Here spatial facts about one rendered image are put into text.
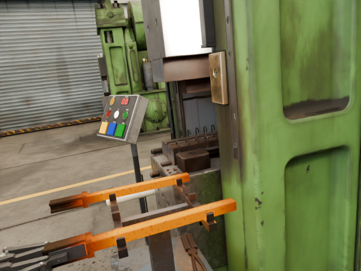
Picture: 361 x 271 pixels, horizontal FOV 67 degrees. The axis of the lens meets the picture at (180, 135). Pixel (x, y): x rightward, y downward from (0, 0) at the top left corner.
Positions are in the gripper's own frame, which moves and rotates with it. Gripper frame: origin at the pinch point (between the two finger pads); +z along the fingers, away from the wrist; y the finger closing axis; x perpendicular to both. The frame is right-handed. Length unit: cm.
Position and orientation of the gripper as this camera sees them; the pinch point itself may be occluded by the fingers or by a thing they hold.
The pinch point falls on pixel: (68, 250)
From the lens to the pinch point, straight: 66.7
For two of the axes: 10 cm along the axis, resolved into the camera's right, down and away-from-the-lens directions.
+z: 9.4, -1.7, 3.0
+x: -1.1, -9.7, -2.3
